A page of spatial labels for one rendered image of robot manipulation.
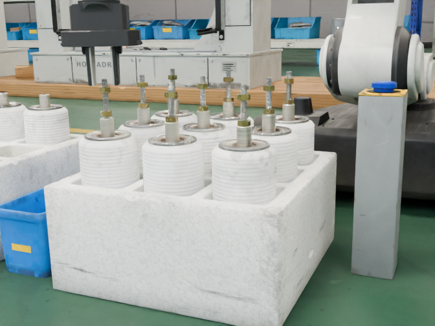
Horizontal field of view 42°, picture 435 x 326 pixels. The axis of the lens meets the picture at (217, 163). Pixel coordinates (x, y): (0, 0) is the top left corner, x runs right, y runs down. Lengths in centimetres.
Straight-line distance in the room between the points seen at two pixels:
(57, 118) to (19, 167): 18
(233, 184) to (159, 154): 12
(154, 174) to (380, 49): 54
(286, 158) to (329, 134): 41
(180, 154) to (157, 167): 4
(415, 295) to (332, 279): 14
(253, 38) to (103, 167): 225
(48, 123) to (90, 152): 37
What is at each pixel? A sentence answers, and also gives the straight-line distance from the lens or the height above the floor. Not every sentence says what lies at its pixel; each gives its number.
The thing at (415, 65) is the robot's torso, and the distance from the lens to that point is 119.
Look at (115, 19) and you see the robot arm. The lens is 90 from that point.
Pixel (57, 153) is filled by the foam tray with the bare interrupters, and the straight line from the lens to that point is 124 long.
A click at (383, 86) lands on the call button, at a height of 32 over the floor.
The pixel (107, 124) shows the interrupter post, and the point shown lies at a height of 27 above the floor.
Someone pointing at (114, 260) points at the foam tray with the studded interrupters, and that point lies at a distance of 91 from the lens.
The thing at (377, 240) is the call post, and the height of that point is 7.
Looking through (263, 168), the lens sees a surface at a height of 23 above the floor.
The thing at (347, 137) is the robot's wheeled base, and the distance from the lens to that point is 131.
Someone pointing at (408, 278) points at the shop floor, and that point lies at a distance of 104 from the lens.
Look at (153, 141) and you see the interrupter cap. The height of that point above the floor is 25.
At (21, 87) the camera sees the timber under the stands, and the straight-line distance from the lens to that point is 377.
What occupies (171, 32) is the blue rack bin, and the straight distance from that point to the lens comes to 623.
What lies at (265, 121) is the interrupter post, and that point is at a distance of 94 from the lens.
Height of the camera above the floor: 43
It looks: 14 degrees down
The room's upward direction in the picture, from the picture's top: 1 degrees counter-clockwise
